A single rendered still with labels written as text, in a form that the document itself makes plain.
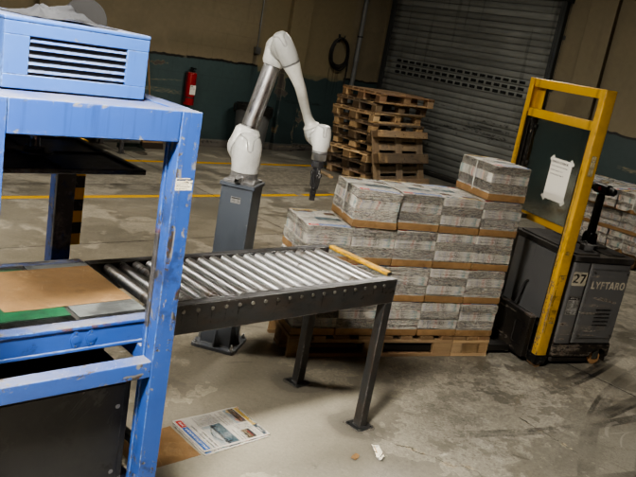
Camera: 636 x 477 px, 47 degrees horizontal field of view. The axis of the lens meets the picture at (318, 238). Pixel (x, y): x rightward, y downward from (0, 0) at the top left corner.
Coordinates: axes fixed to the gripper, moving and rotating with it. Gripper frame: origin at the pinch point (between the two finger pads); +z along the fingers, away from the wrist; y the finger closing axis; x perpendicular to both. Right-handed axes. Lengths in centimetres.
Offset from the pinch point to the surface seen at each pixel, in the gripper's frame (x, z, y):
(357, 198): -20.5, -4.0, -18.1
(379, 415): -22, 96, -89
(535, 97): -170, -74, 37
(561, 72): -561, -103, 494
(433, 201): -72, -6, -17
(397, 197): -44.9, -7.1, -20.3
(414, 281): -69, 45, -19
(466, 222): -98, 6, -18
